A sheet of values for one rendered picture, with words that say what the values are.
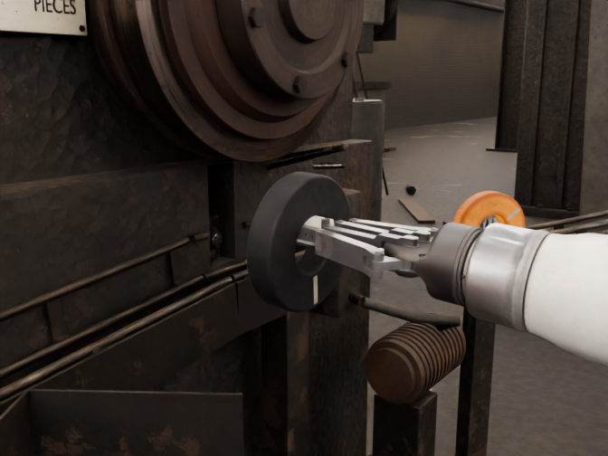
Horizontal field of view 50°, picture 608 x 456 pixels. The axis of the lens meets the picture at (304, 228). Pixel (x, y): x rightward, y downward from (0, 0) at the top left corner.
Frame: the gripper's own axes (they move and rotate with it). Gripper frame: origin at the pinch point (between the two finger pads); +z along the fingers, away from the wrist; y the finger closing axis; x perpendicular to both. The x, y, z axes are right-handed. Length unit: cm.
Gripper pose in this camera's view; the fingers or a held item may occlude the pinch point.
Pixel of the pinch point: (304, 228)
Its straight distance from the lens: 71.9
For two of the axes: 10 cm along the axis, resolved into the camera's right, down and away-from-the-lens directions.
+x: 0.4, -9.7, -2.6
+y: 6.0, -1.8, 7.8
